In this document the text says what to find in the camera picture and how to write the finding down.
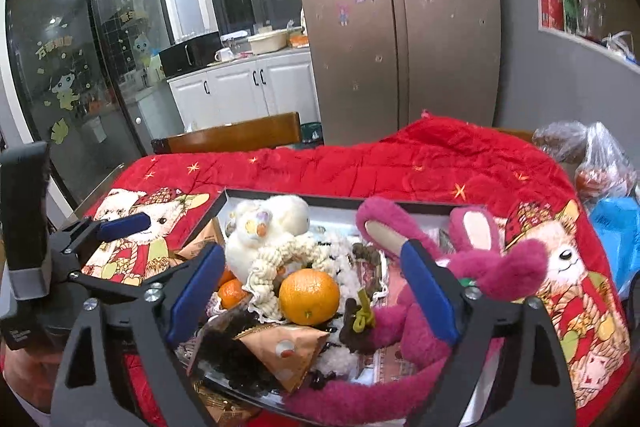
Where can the glass sliding door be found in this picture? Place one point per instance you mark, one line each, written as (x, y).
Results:
(85, 72)

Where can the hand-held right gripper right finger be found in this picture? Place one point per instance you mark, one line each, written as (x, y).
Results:
(430, 292)

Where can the pink plush bear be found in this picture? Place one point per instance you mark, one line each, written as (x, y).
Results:
(480, 267)

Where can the shallow black box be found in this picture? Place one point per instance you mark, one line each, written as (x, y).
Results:
(335, 217)

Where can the dark brown fuzzy scrunchie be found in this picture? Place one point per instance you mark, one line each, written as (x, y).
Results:
(225, 347)

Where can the green box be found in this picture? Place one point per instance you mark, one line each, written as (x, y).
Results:
(571, 4)

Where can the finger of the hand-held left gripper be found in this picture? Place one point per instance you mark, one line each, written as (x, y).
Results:
(100, 287)
(125, 227)

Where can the silver refrigerator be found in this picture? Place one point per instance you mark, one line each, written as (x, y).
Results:
(395, 22)

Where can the white plush toy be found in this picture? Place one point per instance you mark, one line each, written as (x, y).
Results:
(270, 219)

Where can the white plastic bag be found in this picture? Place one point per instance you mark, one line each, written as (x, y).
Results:
(620, 46)

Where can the white mug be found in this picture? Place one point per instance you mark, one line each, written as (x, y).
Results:
(224, 55)

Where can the cream crochet scrunchie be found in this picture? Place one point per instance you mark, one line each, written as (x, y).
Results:
(270, 279)

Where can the clear plastic bag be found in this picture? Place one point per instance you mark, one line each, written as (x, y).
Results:
(595, 157)

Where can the green basket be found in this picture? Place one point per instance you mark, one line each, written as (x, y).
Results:
(311, 134)

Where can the glass jar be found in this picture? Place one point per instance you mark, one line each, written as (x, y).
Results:
(591, 9)

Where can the person's left hand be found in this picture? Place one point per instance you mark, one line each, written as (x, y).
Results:
(35, 372)

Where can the brown triangular snack packet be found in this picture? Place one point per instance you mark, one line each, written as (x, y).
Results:
(285, 354)
(202, 247)

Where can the black microwave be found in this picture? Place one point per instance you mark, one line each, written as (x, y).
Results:
(190, 54)

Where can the orange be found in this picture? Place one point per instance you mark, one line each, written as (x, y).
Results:
(310, 297)
(231, 294)

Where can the white crochet scrunchie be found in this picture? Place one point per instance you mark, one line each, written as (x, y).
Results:
(340, 257)

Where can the white kitchen cabinet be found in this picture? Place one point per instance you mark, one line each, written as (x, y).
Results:
(240, 89)

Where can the wooden chair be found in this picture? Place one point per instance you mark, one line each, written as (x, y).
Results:
(235, 134)

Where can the red printed blanket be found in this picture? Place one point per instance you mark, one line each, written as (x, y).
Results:
(400, 162)

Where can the cream plastic basin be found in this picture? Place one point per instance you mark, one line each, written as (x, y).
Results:
(268, 43)

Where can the blue plastic bag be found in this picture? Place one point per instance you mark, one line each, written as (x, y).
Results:
(617, 237)

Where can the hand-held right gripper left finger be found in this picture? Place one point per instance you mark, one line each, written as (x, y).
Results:
(195, 292)

